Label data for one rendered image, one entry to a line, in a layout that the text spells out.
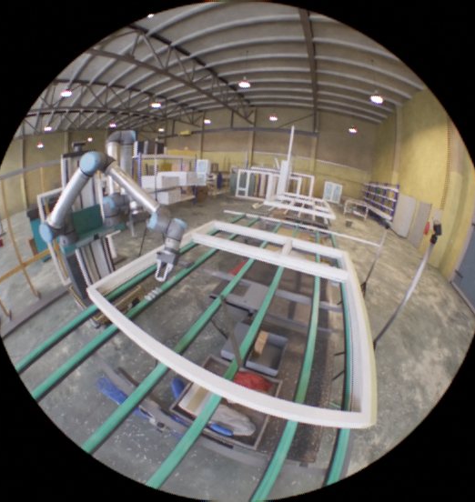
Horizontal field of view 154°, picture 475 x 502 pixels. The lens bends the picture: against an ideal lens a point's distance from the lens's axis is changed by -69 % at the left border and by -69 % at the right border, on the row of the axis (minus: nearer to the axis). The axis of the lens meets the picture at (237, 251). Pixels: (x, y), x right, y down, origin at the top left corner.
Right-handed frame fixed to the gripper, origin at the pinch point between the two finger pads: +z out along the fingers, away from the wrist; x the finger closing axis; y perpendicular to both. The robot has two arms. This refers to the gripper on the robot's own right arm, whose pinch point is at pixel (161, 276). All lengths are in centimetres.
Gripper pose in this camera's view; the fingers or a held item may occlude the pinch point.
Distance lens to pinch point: 105.4
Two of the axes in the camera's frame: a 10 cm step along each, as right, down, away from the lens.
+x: 9.2, 2.3, -3.1
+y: -2.6, -2.4, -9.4
